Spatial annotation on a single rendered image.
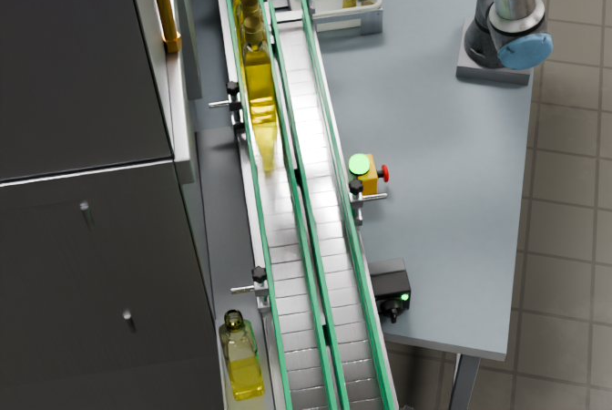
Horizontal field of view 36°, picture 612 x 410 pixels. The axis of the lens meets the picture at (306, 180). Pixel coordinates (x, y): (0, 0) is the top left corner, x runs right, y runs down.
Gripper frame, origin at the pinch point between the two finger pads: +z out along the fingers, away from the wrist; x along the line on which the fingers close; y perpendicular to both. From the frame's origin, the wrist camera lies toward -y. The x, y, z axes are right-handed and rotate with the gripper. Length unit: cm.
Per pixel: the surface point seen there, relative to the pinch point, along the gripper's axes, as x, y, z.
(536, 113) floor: 93, -47, 115
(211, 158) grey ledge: -11.8, 21.8, 27.4
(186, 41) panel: -13.0, 13.4, 0.2
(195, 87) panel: -13.0, 13.5, 13.7
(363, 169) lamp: 20.0, 27.1, 30.7
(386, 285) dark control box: 20, 55, 32
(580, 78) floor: 112, -60, 115
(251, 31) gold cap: -0.2, 13.0, 0.0
